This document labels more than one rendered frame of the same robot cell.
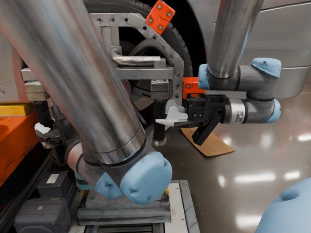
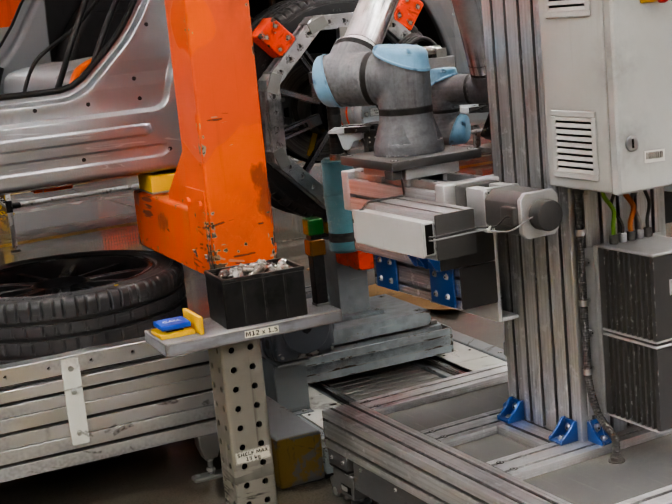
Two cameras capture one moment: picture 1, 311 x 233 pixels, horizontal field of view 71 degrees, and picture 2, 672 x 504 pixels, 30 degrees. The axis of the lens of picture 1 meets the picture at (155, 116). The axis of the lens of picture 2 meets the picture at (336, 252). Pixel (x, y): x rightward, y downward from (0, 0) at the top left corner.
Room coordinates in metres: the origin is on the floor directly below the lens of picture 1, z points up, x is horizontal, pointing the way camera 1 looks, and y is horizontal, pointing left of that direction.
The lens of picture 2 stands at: (-2.46, 1.54, 1.14)
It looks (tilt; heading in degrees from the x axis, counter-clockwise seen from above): 11 degrees down; 339
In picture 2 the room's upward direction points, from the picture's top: 5 degrees counter-clockwise
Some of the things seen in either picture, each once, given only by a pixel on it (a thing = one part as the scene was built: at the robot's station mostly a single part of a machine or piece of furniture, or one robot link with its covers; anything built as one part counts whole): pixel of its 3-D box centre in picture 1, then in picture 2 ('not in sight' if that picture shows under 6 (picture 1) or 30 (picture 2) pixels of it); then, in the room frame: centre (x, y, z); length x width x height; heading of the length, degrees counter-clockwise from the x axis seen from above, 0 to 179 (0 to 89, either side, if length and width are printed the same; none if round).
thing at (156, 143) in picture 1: (159, 120); not in sight; (0.59, -0.01, 0.83); 0.04 x 0.04 x 0.16
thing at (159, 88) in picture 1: (158, 85); not in sight; (0.62, -0.01, 0.93); 0.09 x 0.05 x 0.05; 2
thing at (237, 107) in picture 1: (232, 112); not in sight; (0.60, -0.23, 0.85); 0.08 x 0.05 x 0.08; 3
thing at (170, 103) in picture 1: (170, 108); not in sight; (0.61, -0.05, 0.85); 0.09 x 0.03 x 0.06; 84
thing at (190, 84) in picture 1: (192, 88); not in sight; (0.83, -0.15, 0.85); 0.09 x 0.08 x 0.07; 92
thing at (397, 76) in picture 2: not in sight; (399, 74); (-0.01, 0.40, 0.98); 0.13 x 0.12 x 0.14; 37
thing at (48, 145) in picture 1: (45, 122); (335, 129); (0.57, 0.33, 0.83); 0.04 x 0.04 x 0.16
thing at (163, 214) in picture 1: (127, 193); (352, 343); (0.98, 0.17, 0.13); 0.50 x 0.36 x 0.10; 92
